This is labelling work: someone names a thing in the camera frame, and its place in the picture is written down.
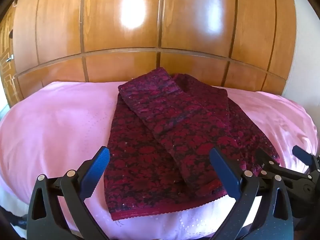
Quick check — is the carved wooden door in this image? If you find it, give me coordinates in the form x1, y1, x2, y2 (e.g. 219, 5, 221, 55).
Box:
0, 5, 19, 107

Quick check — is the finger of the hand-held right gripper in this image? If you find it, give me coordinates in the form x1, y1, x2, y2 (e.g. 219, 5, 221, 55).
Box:
292, 145, 320, 174
254, 149, 299, 182

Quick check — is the wooden panelled wardrobe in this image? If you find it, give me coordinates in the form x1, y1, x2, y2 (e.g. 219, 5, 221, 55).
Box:
5, 0, 298, 105

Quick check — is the pink patterned bed cover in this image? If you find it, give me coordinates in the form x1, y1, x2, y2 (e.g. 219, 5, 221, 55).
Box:
0, 81, 320, 240

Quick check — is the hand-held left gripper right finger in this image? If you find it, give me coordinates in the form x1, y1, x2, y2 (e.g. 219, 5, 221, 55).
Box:
209, 147, 294, 240

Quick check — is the dark red floral garment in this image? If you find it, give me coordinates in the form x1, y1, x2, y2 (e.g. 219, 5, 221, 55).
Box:
104, 67, 280, 221

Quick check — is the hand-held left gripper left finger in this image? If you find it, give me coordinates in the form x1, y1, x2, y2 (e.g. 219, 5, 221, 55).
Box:
26, 146, 110, 240

